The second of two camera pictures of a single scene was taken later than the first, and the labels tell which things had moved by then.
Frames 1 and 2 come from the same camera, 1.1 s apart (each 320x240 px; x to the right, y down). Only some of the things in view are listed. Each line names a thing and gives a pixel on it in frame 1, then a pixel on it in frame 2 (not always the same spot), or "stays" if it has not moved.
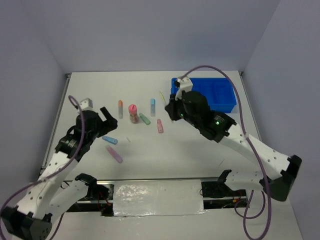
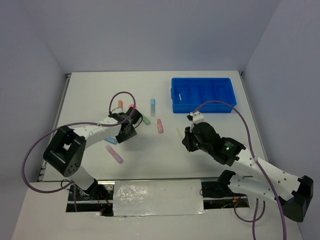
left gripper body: x=103 y=127 → x=132 y=127
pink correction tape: x=160 y=126 stays
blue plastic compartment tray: x=219 y=92 stays
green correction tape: x=144 y=119 stays
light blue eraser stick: x=152 y=107 stays
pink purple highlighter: x=118 y=158 stays
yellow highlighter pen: x=163 y=98 → x=181 y=136
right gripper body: x=177 y=111 → x=193 y=143
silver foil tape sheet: x=158 y=197 stays
